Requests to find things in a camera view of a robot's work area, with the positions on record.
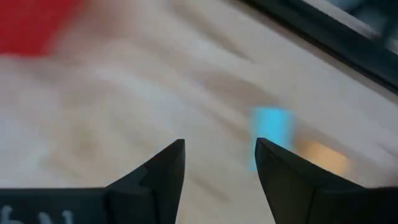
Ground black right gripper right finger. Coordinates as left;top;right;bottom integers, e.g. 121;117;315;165
254;138;398;224

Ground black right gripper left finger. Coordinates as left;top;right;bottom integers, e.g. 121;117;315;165
105;139;187;224

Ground orange foam block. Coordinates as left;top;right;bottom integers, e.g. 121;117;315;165
294;139;354;177

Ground blue foam block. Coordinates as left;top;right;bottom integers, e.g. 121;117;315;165
248;106;295;172

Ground red plastic basket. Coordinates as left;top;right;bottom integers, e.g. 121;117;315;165
0;0;93;57

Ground black table frame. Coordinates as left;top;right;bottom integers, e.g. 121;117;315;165
239;0;398;96

